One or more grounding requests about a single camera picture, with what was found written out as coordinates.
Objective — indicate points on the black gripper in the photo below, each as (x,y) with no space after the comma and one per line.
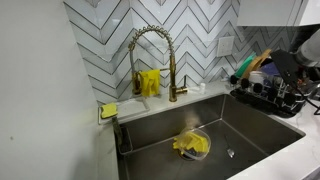
(285,65)

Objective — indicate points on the blue lunch box lid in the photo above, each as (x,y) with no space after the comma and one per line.
(270,69)

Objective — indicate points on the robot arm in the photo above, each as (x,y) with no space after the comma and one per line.
(309,50)

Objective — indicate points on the gold spring kitchen faucet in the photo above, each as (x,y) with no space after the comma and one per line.
(172,66)

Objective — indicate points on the wooden cutting board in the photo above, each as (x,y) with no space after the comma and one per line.
(256,63)

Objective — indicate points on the white bowl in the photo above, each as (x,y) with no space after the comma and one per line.
(257,77)

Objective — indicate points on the green cutting board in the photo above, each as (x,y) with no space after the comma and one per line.
(245,66)

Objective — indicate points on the black dish rack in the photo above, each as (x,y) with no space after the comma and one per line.
(260,102)

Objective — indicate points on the stainless steel sink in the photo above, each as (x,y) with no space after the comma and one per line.
(253,123)

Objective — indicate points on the metal spoon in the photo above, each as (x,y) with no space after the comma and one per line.
(230,152)

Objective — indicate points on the clear glass bowl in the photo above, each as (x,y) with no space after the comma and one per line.
(205,153)

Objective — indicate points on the crumpled yellow rubber glove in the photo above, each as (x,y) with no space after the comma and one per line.
(191,141)

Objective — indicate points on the yellow cloth on faucet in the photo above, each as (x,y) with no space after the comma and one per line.
(149,82)

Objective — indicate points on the clear sponge tray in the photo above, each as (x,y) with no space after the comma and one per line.
(133,106)

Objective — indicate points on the dish brush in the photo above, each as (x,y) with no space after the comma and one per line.
(117,130)

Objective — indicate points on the yellow sponge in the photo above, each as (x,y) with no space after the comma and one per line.
(109,110)

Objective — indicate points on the white wall cabinet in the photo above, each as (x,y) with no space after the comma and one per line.
(266,12)

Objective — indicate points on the white wall outlet plate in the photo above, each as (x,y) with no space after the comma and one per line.
(225,46)

